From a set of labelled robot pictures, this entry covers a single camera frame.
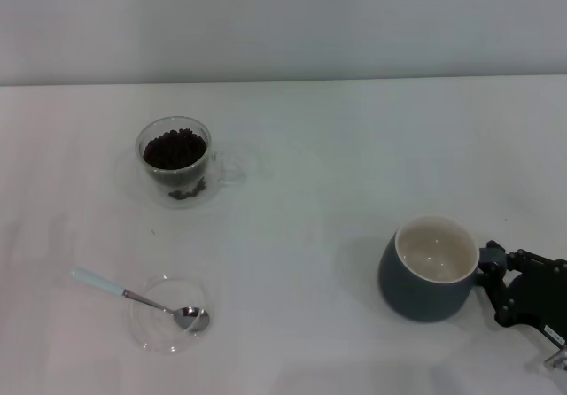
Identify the dark green ceramic mug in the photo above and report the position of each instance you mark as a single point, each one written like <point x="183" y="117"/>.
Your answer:
<point x="412" y="297"/>

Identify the coffee beans pile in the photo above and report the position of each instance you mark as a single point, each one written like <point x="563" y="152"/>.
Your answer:
<point x="175" y="151"/>

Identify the clear glass saucer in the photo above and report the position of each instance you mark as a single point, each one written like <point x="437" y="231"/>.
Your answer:
<point x="155" y="333"/>

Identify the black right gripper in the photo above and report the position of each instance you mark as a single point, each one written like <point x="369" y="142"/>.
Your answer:
<point x="536" y="297"/>

